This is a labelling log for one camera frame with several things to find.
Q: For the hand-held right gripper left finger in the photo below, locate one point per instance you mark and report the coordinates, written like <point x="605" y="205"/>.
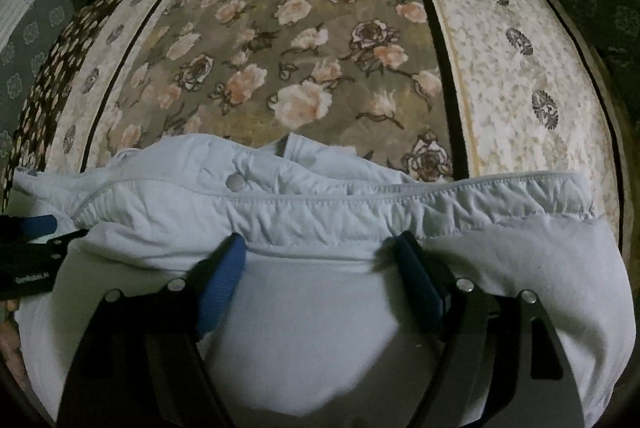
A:
<point x="220" y="283"/>

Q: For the floral patterned blanket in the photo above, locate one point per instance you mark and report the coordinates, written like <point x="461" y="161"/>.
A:
<point x="310" y="57"/>

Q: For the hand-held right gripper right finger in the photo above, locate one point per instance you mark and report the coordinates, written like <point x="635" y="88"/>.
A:
<point x="419" y="275"/>

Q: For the white padded jacket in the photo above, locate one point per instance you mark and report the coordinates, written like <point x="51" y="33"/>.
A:
<point x="325" y="218"/>

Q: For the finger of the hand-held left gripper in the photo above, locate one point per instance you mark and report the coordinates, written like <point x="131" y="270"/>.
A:
<point x="37" y="225"/>

